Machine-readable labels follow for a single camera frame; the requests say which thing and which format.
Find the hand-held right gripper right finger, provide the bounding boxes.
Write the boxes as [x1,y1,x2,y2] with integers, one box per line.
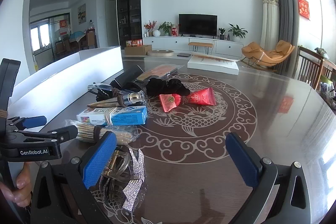
[225,132,311,224]

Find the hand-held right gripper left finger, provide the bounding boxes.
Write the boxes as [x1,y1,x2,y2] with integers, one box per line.
[30,132,117,224]

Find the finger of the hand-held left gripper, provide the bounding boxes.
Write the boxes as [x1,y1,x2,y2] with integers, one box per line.
[7,115,47,133]
[16,125,79,145]

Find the bundle of wooden cotton swabs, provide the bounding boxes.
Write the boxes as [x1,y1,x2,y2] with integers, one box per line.
[64,119,139,146]

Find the gold cosmetic tube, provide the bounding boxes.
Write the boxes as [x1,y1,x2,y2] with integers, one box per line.
[87,90,146,109]

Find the eyelash curler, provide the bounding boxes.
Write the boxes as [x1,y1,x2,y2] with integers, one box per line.
[88,83,116,98]

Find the black cardboard box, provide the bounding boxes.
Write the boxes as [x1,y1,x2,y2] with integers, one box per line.
[110,65,144,89]

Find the black velvet scrunchie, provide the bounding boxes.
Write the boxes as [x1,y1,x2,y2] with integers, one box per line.
[146,78,191,97]

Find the person's left hand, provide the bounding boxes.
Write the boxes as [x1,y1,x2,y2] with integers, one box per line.
[14,162,33,207]

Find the clear hair claw clip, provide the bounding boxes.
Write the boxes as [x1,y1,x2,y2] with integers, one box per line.
[101,149,132,203]

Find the rhinestone hair clip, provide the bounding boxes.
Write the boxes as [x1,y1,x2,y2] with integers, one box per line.
[98,148,146,211]

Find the blue and white toothpaste box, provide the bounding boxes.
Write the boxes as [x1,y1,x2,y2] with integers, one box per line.
[77,105,147,126]

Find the white foam board partition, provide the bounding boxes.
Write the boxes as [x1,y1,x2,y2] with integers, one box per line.
[8,46,124,119]

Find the red foil sachet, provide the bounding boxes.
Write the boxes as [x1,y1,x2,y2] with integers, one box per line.
[184,88,216,106]
[159,93,185,113]

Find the wooden dining table set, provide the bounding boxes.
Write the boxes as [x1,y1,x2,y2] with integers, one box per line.
[54,30,97,56]

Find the red door poster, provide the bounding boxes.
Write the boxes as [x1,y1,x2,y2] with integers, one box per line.
[59,20,71,35]

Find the white flat box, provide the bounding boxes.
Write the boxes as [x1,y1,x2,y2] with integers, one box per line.
[187,53,240,75]

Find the clear plastic bag with orange sheets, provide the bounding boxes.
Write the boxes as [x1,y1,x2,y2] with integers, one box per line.
[136,64,185,83]

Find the orange rocking chair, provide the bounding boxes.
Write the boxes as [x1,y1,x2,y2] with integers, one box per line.
[241,40,296,72]

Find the brown cardboard box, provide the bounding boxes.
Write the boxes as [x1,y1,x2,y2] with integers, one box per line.
[124,45,153,56]

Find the wooden chair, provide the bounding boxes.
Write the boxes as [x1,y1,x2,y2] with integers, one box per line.
[298,46,336,90]

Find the beige floor cushion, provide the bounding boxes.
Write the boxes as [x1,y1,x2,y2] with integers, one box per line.
[147,49,175,58]

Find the wooden bench with metal legs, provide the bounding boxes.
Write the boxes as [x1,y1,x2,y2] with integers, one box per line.
[188,42,214,55]

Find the large leafy potted plant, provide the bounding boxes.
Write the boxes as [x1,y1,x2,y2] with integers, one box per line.
[227,24,248,42]

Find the red flowers in vase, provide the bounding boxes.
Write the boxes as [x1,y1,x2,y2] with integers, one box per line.
[144,21,157,37]

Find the white television cabinet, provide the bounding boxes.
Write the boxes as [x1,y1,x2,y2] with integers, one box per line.
[142,36,251,56]

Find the dark glass display cabinet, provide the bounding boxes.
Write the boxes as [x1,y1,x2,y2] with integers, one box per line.
[116,0,142,49]

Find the black television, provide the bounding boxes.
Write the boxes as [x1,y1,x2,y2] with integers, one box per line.
[179,14,218,37]

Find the standing air conditioner with cover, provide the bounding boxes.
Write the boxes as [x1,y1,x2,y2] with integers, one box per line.
[261,0,279,52]

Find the green potted plant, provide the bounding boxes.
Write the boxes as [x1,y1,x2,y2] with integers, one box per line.
[158,21,174,36]

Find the grey curtain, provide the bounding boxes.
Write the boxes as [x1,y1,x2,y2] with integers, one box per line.
[270,0,300,75]

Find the framed wall painting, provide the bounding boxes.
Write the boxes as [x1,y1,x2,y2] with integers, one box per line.
[78,4,87,25]

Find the red wall hanging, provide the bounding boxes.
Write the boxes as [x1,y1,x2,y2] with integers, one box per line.
[297,0,311,21]

